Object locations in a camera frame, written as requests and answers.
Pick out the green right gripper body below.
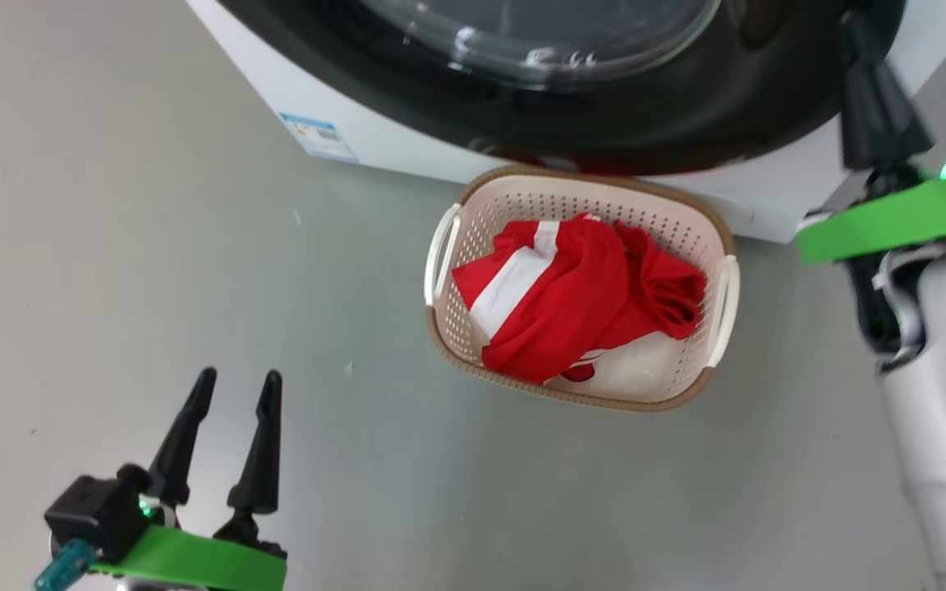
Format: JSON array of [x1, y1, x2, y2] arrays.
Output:
[[796, 168, 946, 263]]

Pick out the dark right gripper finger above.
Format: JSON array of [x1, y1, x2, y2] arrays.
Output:
[[879, 66, 934, 167], [838, 10, 889, 170]]

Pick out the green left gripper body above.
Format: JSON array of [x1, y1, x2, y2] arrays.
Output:
[[91, 513, 287, 591]]

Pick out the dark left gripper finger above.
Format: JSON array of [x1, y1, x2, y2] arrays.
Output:
[[227, 369, 283, 516], [147, 367, 218, 507]]

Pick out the black round washer door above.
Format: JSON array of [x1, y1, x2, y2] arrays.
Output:
[[218, 0, 907, 177]]

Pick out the red and white garment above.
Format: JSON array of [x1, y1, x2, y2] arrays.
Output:
[[451, 213, 708, 385]]

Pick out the cream laundry basket brown rim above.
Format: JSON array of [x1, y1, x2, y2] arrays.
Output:
[[424, 164, 741, 413]]

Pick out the white front-load washing machine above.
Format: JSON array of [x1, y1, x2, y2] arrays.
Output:
[[186, 0, 946, 245]]

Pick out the blue energy label sticker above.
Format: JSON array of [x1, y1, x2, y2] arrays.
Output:
[[279, 112, 359, 163]]

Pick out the teal left camera connector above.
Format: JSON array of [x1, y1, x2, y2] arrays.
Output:
[[34, 538, 98, 591]]

